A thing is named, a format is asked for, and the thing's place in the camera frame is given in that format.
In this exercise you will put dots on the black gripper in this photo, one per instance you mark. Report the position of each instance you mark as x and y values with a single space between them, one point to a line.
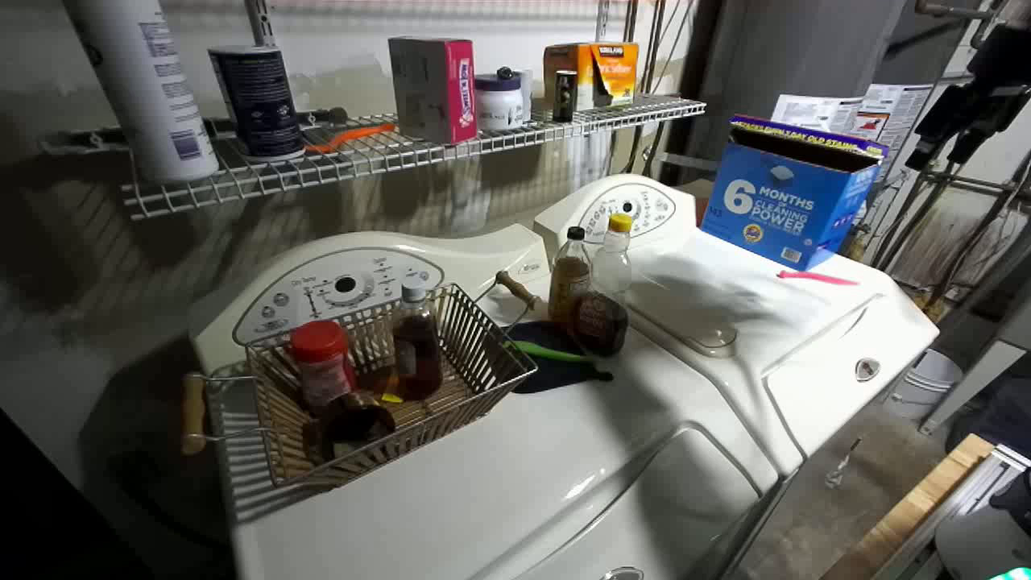
972 98

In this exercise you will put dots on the black tripod stand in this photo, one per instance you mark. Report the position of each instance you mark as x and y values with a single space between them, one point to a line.
946 214

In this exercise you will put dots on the white printed carton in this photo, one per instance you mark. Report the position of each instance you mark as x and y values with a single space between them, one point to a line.
848 108

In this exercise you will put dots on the blue cardboard box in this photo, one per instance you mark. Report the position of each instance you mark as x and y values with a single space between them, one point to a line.
783 194

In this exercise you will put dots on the pink pen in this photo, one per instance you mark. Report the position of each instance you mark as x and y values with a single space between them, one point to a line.
812 277

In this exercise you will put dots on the grey bucket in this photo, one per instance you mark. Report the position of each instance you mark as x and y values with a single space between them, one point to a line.
921 389

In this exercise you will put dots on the orange cardboard box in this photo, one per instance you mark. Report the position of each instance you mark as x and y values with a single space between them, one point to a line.
612 72

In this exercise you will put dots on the clear bottle yellow cap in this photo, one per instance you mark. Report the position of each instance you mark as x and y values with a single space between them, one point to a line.
612 261

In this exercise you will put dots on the small dark bottle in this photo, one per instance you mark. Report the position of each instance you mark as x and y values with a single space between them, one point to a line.
565 98

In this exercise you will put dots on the wooden plank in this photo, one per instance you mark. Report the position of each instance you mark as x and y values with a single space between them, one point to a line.
912 510

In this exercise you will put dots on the dark round jar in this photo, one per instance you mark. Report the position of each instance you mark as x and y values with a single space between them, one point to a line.
601 324

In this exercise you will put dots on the brown sauce bottle black cap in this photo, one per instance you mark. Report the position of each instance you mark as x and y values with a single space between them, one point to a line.
568 285

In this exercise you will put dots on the white jar dark lid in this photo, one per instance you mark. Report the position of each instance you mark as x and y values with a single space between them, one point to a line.
501 103

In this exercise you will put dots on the green utensil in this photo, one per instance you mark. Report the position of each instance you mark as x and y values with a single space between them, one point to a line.
550 352

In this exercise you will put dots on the grey and pink box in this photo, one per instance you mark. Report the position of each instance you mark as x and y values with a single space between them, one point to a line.
435 92

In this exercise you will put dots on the dark sauce bottle silver cap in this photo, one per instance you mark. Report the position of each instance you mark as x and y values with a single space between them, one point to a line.
415 343

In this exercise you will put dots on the orange tool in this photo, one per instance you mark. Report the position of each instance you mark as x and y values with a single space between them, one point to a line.
348 135

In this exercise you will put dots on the dark brown lump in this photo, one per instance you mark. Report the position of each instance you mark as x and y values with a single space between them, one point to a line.
348 422

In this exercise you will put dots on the red lid spice jar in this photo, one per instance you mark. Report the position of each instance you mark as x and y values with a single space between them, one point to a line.
320 365

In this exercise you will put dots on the dark blue cylindrical canister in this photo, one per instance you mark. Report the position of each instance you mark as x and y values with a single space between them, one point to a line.
260 101

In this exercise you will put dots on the tall white spray bottle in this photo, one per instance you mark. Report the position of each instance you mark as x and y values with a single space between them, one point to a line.
146 98

